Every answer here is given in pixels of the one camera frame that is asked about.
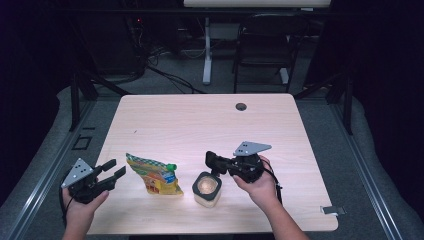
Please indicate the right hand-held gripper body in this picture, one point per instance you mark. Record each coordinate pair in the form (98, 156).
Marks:
(248, 166)

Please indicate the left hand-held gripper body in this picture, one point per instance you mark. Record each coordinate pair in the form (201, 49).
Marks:
(80, 175)

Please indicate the black jar lid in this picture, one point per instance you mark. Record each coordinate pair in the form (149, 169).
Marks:
(210, 160)

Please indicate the clear square jar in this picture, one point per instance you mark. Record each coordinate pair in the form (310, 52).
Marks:
(206, 200)

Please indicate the yellow green checked spout pouch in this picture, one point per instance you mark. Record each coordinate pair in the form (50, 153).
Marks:
(153, 176)

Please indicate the green pouch cap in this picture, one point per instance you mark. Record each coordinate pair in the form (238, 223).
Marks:
(171, 167)

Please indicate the person's right hand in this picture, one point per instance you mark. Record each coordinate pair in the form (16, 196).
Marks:
(263, 193)

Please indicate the person's left hand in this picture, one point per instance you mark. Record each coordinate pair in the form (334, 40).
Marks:
(78, 215)

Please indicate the black tape square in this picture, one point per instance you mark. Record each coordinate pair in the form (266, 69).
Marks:
(74, 146)

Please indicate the black tape strip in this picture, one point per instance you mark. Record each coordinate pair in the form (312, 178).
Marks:
(88, 128)

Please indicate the white desk leg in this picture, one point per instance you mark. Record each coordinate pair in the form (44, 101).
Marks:
(284, 76)
(207, 53)

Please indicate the dark computer tower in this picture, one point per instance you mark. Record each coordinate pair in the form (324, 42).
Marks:
(110, 43)

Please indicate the black folding chair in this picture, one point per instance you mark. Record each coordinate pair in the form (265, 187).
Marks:
(266, 43)

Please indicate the aluminium floor rail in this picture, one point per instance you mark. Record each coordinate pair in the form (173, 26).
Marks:
(50, 166)
(363, 166)

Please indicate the black metal frame post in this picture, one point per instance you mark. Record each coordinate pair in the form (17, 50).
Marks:
(75, 100)
(348, 106)

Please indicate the metal table bracket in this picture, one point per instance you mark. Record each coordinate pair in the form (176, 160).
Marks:
(333, 210)

